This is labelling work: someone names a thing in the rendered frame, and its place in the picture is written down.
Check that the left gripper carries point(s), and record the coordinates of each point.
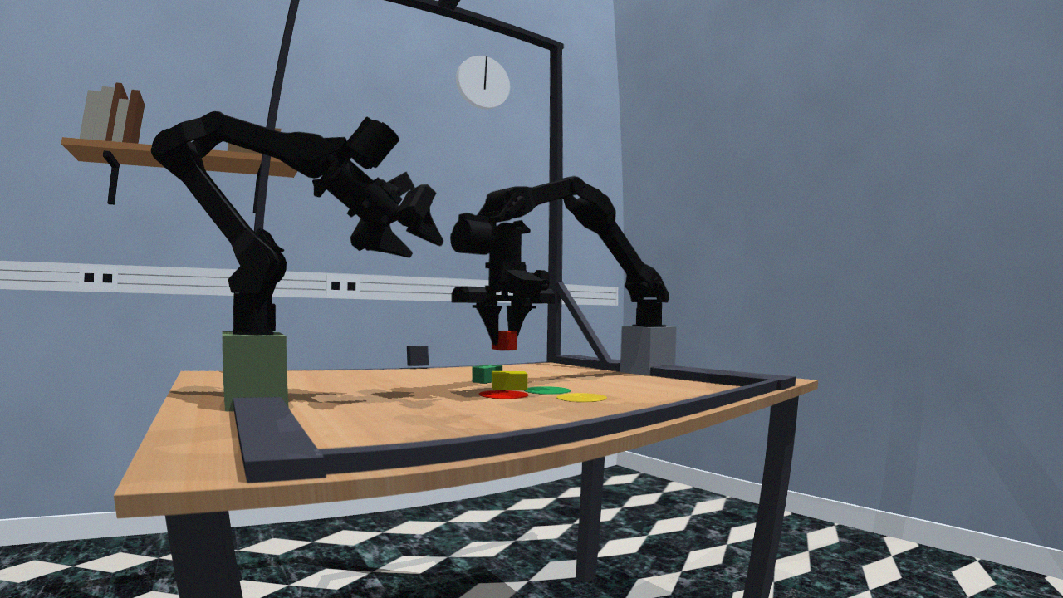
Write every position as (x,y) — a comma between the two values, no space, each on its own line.
(486,298)

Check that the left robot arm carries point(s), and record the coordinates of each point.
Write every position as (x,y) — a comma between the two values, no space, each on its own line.
(480,235)

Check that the red circle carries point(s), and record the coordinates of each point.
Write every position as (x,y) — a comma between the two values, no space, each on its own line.
(503,394)

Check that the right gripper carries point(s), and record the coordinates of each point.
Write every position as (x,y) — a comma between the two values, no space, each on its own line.
(377,209)

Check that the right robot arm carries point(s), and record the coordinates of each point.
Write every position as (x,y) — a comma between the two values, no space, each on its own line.
(260,258)

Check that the black metal support frame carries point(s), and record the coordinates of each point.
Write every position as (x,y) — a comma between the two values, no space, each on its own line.
(556,158)

